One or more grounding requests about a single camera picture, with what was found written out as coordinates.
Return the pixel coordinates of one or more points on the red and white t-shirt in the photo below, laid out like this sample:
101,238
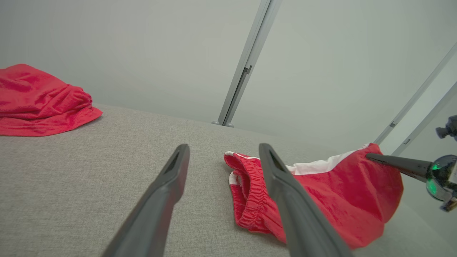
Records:
35,100

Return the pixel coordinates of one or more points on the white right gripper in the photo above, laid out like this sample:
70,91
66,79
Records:
442,178

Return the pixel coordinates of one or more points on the grey metal partition post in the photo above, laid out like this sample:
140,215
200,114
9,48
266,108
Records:
246,60

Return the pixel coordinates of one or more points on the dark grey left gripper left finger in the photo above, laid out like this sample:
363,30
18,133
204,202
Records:
150,221

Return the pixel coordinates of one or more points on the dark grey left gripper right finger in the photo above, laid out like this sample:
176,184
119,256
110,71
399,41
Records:
303,221

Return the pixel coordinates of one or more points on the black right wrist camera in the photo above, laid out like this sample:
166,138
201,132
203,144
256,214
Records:
450,128

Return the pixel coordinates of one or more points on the red and white shorts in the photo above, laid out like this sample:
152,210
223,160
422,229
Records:
350,192

